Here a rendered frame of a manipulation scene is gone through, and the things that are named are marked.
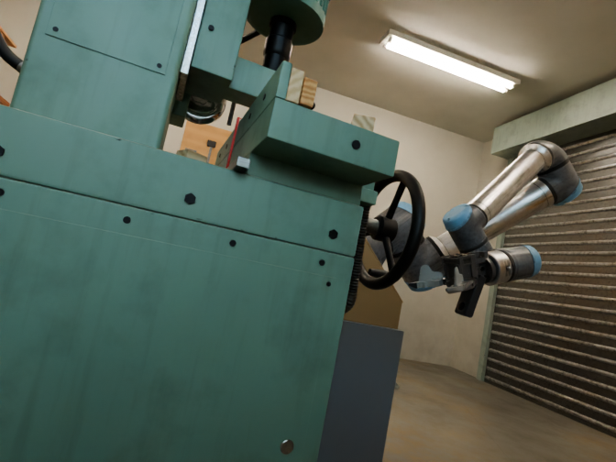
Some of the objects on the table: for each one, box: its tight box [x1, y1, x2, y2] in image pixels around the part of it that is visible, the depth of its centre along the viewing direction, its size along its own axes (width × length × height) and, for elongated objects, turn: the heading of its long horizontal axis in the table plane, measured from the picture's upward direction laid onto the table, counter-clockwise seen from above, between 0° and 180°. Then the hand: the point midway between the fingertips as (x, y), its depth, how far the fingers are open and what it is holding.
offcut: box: [351, 114, 376, 132], centre depth 69 cm, size 4×4×4 cm
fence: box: [215, 61, 292, 166], centre depth 85 cm, size 60×2×6 cm, turn 81°
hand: (425, 290), depth 101 cm, fingers open, 14 cm apart
